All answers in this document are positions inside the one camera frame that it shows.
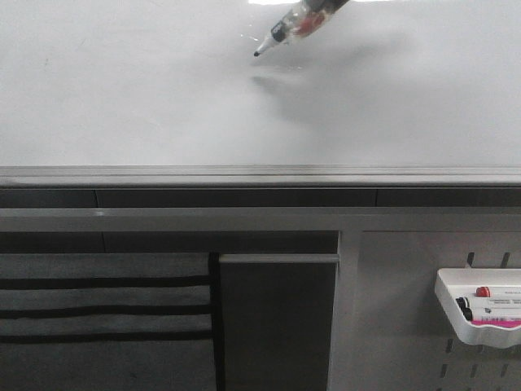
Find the lower black capped marker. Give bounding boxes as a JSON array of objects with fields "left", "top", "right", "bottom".
[{"left": 462, "top": 307, "right": 520, "bottom": 322}]

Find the grey black striped fabric organizer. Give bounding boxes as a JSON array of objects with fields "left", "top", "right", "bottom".
[{"left": 1, "top": 253, "right": 225, "bottom": 390}]

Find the red capped marker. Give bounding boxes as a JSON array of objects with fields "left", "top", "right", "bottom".
[{"left": 475, "top": 286, "right": 521, "bottom": 298}]

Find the white plastic marker tray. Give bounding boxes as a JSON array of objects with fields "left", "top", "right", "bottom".
[{"left": 435, "top": 268, "right": 520, "bottom": 349}]

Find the upper black capped marker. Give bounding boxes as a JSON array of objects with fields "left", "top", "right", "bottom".
[{"left": 455, "top": 297, "right": 520, "bottom": 309}]

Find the black capped marker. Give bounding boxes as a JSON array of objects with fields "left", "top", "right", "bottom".
[
  {"left": 455, "top": 297, "right": 520, "bottom": 309},
  {"left": 462, "top": 307, "right": 520, "bottom": 322}
]

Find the grey pegboard panel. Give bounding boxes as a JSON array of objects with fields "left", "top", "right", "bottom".
[{"left": 327, "top": 208, "right": 520, "bottom": 390}]

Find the dark grey hanging panel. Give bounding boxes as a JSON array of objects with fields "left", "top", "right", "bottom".
[{"left": 220, "top": 254, "right": 339, "bottom": 390}]

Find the black whiteboard marker with tape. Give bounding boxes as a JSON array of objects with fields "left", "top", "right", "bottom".
[{"left": 253, "top": 0, "right": 348, "bottom": 57}]

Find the pink whiteboard eraser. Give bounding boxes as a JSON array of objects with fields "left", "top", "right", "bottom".
[{"left": 471, "top": 320, "right": 521, "bottom": 329}]

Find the white whiteboard with grey frame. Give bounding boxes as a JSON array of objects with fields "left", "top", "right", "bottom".
[{"left": 1, "top": 1, "right": 520, "bottom": 187}]

